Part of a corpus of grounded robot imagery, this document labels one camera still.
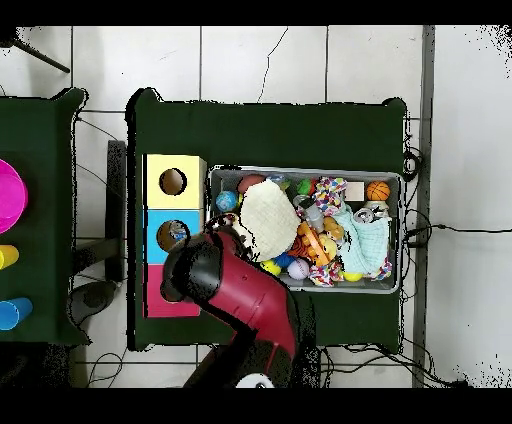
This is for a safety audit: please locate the cream waffle cloth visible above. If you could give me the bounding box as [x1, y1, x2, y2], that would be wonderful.
[237, 178, 302, 262]

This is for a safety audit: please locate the blue and white plastic packet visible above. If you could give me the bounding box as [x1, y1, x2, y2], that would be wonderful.
[167, 221, 190, 243]

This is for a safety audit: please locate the wooden box with three holes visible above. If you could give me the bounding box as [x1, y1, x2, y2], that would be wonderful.
[142, 153, 208, 319]

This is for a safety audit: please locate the clear mesh bin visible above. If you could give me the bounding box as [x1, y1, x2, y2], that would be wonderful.
[207, 164, 404, 295]

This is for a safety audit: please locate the brown toy football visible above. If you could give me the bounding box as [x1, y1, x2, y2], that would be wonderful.
[236, 173, 267, 195]

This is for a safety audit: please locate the blue globe ball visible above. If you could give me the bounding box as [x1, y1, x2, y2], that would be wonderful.
[215, 190, 239, 213]

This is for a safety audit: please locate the orange plastic toy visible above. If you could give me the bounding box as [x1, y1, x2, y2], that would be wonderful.
[296, 221, 331, 267]

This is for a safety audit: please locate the colourful spotted cloth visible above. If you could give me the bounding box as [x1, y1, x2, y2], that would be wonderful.
[313, 176, 348, 217]

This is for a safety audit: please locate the dark green table cloth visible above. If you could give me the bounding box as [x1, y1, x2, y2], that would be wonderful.
[0, 87, 91, 347]
[125, 87, 408, 355]

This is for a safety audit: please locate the plain wooden block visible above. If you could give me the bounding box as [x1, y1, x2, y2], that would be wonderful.
[344, 181, 366, 202]

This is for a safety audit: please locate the mint green cloth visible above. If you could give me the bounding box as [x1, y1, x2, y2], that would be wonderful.
[331, 203, 391, 275]

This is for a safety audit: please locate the orange mini basketball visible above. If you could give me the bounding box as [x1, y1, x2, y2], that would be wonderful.
[365, 180, 391, 202]

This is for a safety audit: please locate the dark grey round base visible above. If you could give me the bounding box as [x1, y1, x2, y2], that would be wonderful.
[71, 279, 117, 325]

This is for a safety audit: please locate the pink bowl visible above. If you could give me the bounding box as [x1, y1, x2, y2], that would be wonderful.
[0, 158, 29, 234]

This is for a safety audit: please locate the yellow cup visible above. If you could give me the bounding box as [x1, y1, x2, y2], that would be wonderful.
[0, 244, 20, 270]

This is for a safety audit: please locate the blue cup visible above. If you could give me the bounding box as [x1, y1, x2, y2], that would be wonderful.
[0, 296, 34, 332]

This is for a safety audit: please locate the black tripod leg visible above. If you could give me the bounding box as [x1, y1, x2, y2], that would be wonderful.
[0, 27, 71, 74]

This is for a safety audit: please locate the black cable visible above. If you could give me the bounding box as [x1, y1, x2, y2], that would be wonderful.
[403, 223, 512, 247]

